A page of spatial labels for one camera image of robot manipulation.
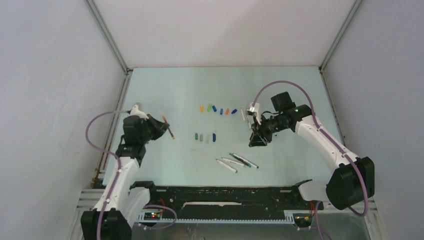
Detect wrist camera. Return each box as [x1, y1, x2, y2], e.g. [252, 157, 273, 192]
[129, 102, 148, 119]
[245, 102, 262, 125]

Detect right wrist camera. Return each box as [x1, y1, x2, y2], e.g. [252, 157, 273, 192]
[245, 102, 262, 125]

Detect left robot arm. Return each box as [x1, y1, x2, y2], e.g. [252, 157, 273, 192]
[80, 113, 170, 240]

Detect controller board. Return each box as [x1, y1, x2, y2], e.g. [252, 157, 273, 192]
[294, 216, 313, 223]
[143, 212, 162, 221]

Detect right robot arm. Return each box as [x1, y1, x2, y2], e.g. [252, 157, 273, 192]
[245, 92, 375, 210]

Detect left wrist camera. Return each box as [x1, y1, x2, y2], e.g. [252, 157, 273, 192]
[129, 102, 148, 119]

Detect yellow pen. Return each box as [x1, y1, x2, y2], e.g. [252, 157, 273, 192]
[240, 107, 247, 122]

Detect white cable duct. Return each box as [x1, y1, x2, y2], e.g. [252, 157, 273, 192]
[136, 212, 295, 225]

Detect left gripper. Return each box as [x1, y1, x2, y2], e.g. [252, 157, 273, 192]
[138, 114, 170, 144]

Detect orange red gel pen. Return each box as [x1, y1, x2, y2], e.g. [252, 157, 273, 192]
[162, 115, 176, 140]

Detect left controller board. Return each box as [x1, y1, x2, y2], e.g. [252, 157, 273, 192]
[143, 212, 162, 221]

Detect right controller board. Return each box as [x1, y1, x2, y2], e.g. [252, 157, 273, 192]
[294, 216, 313, 223]

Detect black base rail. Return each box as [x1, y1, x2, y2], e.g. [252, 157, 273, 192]
[142, 186, 323, 221]

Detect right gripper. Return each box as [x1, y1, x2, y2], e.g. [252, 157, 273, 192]
[248, 113, 289, 148]

